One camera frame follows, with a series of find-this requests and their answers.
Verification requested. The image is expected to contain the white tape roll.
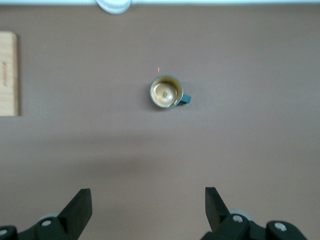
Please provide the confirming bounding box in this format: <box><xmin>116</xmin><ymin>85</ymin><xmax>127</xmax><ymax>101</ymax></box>
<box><xmin>95</xmin><ymin>0</ymin><xmax>132</xmax><ymax>15</ymax></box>

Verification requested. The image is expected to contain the dark green mug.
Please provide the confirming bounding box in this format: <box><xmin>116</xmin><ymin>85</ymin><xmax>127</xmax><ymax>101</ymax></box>
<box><xmin>149</xmin><ymin>73</ymin><xmax>192</xmax><ymax>109</ymax></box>

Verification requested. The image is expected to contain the bamboo cutting board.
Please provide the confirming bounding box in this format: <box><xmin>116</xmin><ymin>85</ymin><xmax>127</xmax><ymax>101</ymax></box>
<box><xmin>0</xmin><ymin>31</ymin><xmax>20</xmax><ymax>117</ymax></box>

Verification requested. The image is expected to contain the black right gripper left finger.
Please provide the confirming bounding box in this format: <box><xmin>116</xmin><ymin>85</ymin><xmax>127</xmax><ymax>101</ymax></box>
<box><xmin>33</xmin><ymin>188</ymin><xmax>93</xmax><ymax>240</ymax></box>

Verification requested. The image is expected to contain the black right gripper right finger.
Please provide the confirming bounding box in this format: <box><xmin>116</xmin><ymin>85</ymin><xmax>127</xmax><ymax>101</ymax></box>
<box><xmin>199</xmin><ymin>186</ymin><xmax>266</xmax><ymax>240</ymax></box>

